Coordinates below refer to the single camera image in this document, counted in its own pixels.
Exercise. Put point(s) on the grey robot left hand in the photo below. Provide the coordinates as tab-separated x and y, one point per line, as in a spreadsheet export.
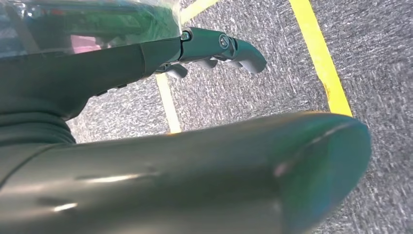
80	71

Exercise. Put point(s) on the yellow tape square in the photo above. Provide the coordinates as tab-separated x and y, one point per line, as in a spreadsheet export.
319	58

